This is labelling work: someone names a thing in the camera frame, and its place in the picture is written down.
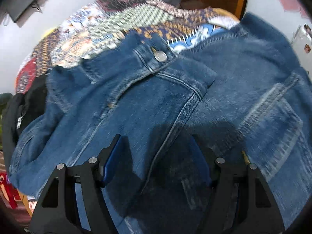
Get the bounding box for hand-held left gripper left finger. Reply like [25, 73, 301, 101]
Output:
[29, 134, 129, 234]

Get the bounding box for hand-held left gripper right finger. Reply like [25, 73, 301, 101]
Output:
[191, 134, 285, 234]

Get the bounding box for blue denim jeans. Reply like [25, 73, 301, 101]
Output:
[8, 12, 312, 234]

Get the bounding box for black garment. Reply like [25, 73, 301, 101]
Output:
[1, 74, 53, 173]

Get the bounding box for red patterned cloth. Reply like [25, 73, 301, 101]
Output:
[0, 172, 27, 210]

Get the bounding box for grey green cloth bundle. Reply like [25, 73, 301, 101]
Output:
[0, 92, 14, 147]

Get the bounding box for patchwork patterned bedspread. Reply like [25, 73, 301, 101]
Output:
[15, 0, 240, 95]

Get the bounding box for white refrigerator with magnets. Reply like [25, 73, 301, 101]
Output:
[240, 0, 312, 78]

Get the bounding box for black television cable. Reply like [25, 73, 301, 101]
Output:
[29, 1, 44, 12]

